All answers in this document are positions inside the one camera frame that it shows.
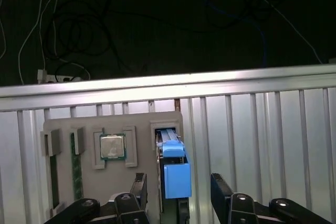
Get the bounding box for silver CPU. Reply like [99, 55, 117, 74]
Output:
[99, 133, 127, 160]

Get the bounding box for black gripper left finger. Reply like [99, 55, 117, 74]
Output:
[43, 173, 149, 224]

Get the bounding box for hard disk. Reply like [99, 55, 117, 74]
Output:
[154, 129, 193, 224]

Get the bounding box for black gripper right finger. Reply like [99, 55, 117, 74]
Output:
[211, 173, 335, 224]

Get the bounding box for blue floor cable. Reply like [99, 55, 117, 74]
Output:
[208, 0, 268, 68]

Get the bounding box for black floor cable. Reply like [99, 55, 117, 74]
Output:
[46, 6, 112, 80]

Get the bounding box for white power strip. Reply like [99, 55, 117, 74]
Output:
[36, 69, 82, 83]

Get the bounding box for white floor cable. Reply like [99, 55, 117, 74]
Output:
[18, 0, 50, 86]
[38, 0, 64, 71]

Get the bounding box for grey parts rack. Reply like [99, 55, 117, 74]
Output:
[40, 111, 184, 217]

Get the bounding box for green RAM stick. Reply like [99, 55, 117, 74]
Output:
[69, 132, 84, 201]

